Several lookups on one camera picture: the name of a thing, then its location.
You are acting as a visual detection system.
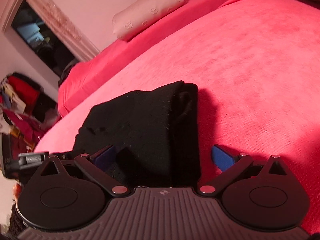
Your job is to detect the black knit pants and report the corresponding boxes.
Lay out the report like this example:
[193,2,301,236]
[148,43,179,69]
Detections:
[73,81,201,187]

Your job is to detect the pale pink pillow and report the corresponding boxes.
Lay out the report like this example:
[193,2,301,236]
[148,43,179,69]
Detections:
[112,0,184,41]

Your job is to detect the pink plush bed blanket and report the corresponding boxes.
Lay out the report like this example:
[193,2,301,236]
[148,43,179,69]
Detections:
[36,0,319,233]

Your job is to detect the pink patterned curtain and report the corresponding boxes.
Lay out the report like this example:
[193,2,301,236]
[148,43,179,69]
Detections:
[26,0,99,61]

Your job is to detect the red bed sheet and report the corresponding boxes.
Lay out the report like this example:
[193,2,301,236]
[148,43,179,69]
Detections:
[57,0,228,116]

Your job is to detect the hanging clothes on rack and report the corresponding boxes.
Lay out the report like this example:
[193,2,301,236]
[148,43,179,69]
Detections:
[1,72,61,154]

